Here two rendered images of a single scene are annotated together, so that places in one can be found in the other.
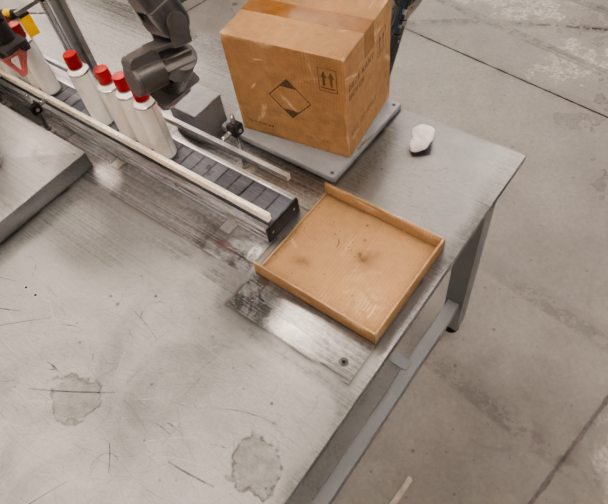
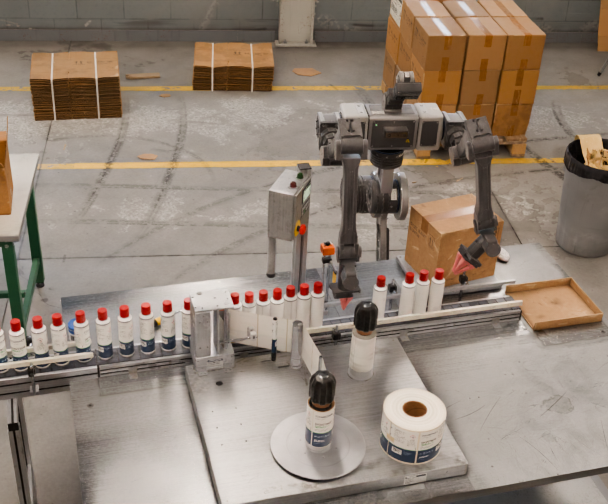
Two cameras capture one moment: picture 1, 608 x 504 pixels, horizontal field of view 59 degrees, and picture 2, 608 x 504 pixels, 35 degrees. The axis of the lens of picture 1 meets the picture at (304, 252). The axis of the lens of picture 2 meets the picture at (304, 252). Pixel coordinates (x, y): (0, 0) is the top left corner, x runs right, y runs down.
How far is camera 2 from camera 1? 3.45 m
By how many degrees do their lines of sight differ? 49
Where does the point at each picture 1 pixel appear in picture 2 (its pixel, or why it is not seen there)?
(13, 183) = (392, 367)
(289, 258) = (535, 318)
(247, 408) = (604, 362)
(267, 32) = (458, 225)
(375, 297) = (579, 309)
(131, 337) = (538, 377)
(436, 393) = not seen: hidden behind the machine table
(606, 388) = not seen: hidden behind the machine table
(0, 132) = (333, 358)
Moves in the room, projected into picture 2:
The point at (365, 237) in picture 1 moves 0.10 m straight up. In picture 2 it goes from (544, 296) to (548, 276)
